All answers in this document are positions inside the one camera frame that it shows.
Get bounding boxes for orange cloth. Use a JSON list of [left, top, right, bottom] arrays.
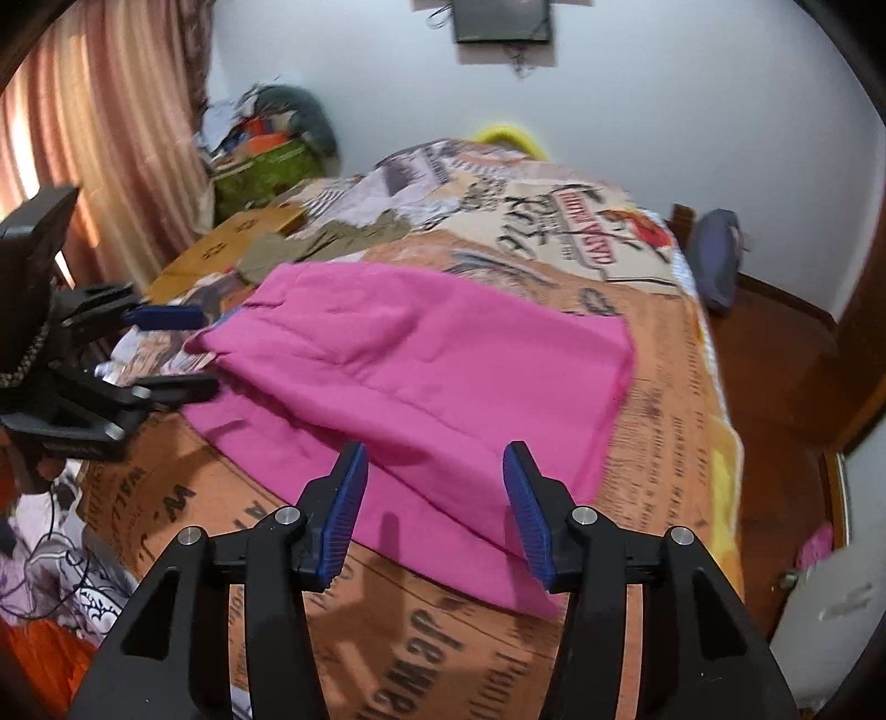
[[0, 616, 99, 720]]

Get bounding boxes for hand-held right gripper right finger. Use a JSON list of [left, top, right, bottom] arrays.
[[504, 441, 797, 720]]

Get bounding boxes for orange box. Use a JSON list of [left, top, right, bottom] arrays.
[[234, 116, 286, 157]]

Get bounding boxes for small black monitor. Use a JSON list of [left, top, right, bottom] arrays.
[[451, 0, 555, 46]]

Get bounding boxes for pink striped curtain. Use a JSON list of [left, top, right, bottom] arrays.
[[0, 0, 212, 292]]

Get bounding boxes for olive pants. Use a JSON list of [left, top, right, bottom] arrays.
[[239, 208, 416, 285]]

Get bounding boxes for pink pants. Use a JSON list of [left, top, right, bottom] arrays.
[[181, 261, 636, 619]]

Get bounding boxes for pink cloth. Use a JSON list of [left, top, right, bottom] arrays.
[[796, 522, 836, 573]]

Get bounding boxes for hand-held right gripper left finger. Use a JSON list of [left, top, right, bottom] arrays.
[[65, 441, 369, 720]]

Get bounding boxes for wooden board with flower cutouts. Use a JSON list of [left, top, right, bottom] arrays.
[[145, 206, 309, 306]]

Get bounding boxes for wooden bed frame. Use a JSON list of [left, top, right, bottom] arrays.
[[670, 203, 697, 256]]

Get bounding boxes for printed blanket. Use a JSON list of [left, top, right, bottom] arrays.
[[76, 138, 745, 720]]

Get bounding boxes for floral cloth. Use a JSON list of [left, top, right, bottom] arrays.
[[0, 460, 140, 632]]

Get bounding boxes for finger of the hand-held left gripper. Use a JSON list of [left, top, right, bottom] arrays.
[[59, 282, 207, 342], [54, 374, 220, 443]]

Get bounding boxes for white door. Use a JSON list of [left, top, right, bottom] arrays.
[[767, 429, 886, 714]]

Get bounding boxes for green patterned box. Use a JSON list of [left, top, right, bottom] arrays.
[[211, 138, 326, 223]]

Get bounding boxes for blue-grey bag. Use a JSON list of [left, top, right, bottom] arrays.
[[688, 209, 750, 314]]

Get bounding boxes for pile of clothes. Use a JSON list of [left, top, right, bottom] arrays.
[[197, 86, 292, 162]]

